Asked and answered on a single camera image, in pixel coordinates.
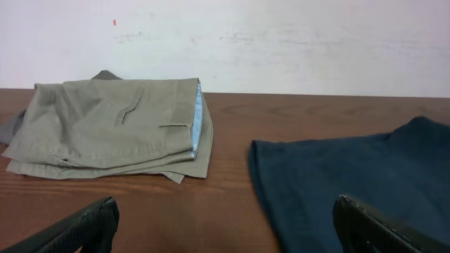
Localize khaki folded shorts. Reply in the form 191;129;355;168
4;78;213;182

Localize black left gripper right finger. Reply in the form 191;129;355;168
333;195;449;253

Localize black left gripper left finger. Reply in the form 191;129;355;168
2;197;120;253

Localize navy blue shorts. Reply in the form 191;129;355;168
248;117;449;252

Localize grey folded garment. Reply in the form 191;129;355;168
1;70;122;145

